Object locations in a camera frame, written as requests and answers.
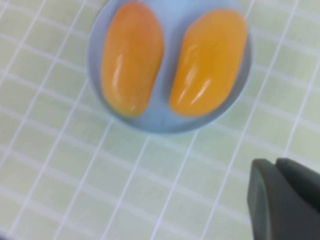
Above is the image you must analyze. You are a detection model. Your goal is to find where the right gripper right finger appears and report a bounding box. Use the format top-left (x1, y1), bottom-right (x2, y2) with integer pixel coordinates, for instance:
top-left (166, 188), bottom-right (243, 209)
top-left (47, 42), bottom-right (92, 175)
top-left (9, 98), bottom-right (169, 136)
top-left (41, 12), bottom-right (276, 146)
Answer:
top-left (275, 157), bottom-right (320, 208)

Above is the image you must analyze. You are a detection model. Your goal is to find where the yellow mango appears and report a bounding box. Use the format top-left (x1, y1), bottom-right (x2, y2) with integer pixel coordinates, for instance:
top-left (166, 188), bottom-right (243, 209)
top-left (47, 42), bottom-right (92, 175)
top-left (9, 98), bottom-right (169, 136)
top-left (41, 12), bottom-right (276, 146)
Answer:
top-left (169, 9), bottom-right (249, 117)

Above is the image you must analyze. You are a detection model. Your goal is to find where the green checked tablecloth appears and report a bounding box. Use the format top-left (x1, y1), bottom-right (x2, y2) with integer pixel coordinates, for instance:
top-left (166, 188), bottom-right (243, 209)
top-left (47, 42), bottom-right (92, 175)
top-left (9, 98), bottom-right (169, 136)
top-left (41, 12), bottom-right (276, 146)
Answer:
top-left (0, 0), bottom-right (320, 240)

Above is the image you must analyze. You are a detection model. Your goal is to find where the light blue round plate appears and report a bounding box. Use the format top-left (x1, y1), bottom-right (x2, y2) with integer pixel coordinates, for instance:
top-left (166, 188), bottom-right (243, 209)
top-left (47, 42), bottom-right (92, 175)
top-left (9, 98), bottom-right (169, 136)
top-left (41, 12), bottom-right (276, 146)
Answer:
top-left (86, 0), bottom-right (254, 136)

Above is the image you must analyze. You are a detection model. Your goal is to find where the orange mango with reddish end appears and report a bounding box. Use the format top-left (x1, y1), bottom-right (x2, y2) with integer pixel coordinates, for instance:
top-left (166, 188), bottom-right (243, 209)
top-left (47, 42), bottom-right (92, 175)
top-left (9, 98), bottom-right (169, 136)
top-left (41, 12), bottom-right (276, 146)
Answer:
top-left (100, 1), bottom-right (165, 119)

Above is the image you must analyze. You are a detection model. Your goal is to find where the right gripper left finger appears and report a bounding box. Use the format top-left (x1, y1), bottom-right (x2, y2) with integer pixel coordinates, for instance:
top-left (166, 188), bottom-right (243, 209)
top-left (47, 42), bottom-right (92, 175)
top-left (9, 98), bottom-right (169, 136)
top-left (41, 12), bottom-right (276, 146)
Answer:
top-left (246, 158), bottom-right (320, 240)

